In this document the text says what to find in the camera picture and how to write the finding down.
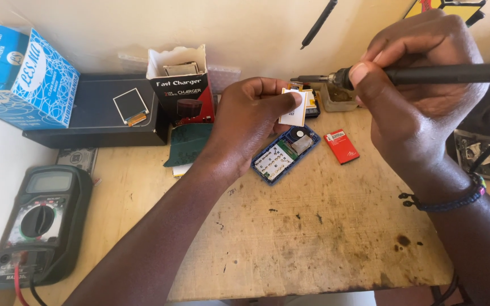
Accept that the green sandpaper sheet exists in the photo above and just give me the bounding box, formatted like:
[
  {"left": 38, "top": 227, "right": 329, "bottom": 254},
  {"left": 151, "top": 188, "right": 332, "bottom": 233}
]
[{"left": 163, "top": 123, "right": 214, "bottom": 168}]

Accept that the white paper slip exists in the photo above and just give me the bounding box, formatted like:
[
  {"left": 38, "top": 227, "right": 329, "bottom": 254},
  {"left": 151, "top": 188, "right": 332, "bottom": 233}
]
[{"left": 171, "top": 163, "right": 193, "bottom": 178}]

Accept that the black and red charger box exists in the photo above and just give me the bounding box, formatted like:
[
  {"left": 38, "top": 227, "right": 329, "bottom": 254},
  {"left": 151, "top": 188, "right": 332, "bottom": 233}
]
[{"left": 146, "top": 44, "right": 216, "bottom": 127}]

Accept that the tray of circuit boards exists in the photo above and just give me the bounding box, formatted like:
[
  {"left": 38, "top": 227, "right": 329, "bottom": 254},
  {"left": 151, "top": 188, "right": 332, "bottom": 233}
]
[{"left": 453, "top": 128, "right": 490, "bottom": 183}]

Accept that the person's left hand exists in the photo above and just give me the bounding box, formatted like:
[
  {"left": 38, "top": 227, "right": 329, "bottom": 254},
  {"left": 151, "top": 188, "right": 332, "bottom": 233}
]
[{"left": 190, "top": 76, "right": 303, "bottom": 188}]

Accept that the yellow and red sticker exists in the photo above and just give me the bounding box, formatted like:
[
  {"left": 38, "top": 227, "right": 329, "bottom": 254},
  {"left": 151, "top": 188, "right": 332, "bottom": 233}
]
[{"left": 403, "top": 0, "right": 487, "bottom": 27}]

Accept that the small loose phone screen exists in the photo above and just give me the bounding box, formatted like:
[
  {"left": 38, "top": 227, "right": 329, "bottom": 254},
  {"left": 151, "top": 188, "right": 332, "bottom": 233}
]
[{"left": 112, "top": 88, "right": 150, "bottom": 127}]

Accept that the grey phone circuit board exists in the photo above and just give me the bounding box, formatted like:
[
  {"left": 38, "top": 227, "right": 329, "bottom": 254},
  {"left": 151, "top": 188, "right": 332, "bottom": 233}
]
[{"left": 55, "top": 147, "right": 99, "bottom": 176}]

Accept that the black cable under table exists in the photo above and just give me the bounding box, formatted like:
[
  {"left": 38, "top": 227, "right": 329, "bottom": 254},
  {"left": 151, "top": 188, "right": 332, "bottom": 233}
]
[{"left": 430, "top": 271, "right": 472, "bottom": 306}]

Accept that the blue braided bracelet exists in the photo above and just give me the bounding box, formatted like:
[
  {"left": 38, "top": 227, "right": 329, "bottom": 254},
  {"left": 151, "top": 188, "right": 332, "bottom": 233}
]
[{"left": 398, "top": 172, "right": 487, "bottom": 213}]

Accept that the flat black box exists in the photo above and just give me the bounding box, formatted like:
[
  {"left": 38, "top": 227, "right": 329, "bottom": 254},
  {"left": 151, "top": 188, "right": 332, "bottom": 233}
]
[{"left": 22, "top": 74, "right": 169, "bottom": 150}]

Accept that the red multimeter lead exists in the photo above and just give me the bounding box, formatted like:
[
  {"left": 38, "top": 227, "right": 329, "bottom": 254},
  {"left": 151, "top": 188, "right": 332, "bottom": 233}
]
[{"left": 13, "top": 261, "right": 31, "bottom": 306}]

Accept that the small white display module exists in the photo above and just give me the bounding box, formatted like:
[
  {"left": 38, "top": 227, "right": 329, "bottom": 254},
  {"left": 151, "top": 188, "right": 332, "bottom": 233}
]
[{"left": 278, "top": 88, "right": 309, "bottom": 128}]

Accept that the black multimeter lead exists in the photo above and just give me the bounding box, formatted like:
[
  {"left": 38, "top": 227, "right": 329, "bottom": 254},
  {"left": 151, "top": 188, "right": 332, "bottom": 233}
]
[{"left": 29, "top": 276, "right": 49, "bottom": 306}]

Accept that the dark green digital multimeter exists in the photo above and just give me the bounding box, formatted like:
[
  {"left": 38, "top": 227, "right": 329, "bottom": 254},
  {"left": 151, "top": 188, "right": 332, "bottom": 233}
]
[{"left": 0, "top": 164, "right": 94, "bottom": 290}]

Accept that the opened blue phone body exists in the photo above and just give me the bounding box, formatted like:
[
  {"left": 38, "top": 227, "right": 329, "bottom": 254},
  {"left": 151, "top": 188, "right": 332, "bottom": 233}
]
[{"left": 251, "top": 124, "right": 322, "bottom": 187}]

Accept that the blue rubber band box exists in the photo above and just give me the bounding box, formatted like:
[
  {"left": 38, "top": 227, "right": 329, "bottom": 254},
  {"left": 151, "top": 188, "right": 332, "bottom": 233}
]
[{"left": 0, "top": 24, "right": 81, "bottom": 131}]

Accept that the black hanging probe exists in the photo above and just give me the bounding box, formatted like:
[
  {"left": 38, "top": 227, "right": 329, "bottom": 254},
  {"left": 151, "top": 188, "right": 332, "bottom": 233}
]
[{"left": 299, "top": 0, "right": 339, "bottom": 51}]

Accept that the small clear flux container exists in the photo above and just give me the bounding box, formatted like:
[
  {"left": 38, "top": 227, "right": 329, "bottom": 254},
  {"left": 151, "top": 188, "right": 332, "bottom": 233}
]
[{"left": 319, "top": 82, "right": 359, "bottom": 113}]

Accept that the black phone part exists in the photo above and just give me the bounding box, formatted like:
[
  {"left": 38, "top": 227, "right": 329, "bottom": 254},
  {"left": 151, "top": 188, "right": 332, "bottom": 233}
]
[{"left": 288, "top": 82, "right": 322, "bottom": 119}]

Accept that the black soldering iron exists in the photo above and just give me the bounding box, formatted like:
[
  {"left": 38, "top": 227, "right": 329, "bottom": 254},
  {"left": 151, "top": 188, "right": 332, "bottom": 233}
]
[{"left": 290, "top": 62, "right": 490, "bottom": 91}]

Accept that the person's right hand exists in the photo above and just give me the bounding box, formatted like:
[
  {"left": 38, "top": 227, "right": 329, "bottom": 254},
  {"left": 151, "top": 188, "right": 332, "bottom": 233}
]
[{"left": 349, "top": 8, "right": 490, "bottom": 199}]

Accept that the red phone battery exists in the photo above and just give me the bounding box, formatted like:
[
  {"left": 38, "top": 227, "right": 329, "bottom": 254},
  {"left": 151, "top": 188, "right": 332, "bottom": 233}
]
[{"left": 323, "top": 128, "right": 361, "bottom": 165}]

